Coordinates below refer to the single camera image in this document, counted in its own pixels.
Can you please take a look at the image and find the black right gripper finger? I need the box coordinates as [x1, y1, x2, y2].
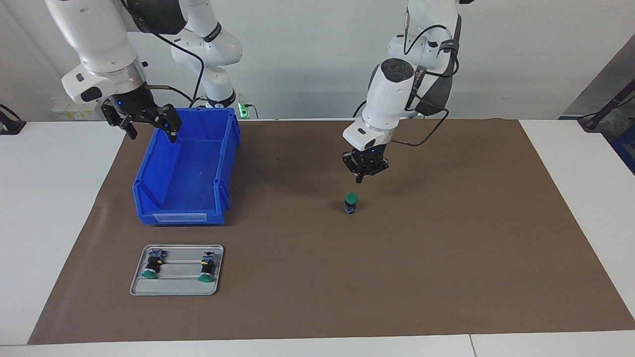
[133, 103, 182, 144]
[102, 103, 139, 140]

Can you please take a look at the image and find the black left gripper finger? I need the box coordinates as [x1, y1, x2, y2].
[342, 151, 364, 184]
[362, 158, 390, 178]

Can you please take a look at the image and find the white box with label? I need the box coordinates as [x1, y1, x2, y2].
[52, 97, 107, 121]

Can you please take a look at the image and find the blue plastic storage bin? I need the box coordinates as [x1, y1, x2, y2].
[132, 107, 242, 226]

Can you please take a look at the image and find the brown table mat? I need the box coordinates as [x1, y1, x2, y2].
[27, 118, 635, 345]

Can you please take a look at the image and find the black desk device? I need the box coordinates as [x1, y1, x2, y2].
[0, 104, 26, 135]

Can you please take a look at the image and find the silver metal tray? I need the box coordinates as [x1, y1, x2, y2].
[129, 244, 224, 297]

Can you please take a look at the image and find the blue crate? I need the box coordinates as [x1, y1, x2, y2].
[611, 124, 635, 175]

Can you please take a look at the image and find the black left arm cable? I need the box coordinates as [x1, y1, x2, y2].
[391, 24, 460, 148]

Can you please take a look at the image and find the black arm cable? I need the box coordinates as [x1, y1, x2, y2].
[146, 30, 205, 107]
[391, 24, 460, 148]

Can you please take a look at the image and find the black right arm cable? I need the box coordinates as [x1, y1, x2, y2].
[146, 30, 205, 107]

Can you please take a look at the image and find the black stand with cable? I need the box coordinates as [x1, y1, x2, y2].
[578, 79, 635, 132]

